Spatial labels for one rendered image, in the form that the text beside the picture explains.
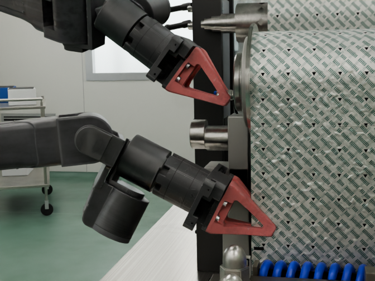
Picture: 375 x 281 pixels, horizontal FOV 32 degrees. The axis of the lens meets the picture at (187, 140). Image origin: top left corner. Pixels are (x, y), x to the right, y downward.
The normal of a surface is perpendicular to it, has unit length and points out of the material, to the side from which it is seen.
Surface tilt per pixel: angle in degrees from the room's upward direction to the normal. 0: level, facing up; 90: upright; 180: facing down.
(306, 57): 60
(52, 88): 90
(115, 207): 81
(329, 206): 90
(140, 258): 0
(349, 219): 90
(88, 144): 89
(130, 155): 72
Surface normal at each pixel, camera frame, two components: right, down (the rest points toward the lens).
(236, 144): -0.21, 0.14
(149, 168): -0.10, -0.07
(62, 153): 0.15, 0.11
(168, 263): -0.02, -0.99
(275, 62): -0.20, -0.30
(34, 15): -0.73, 0.25
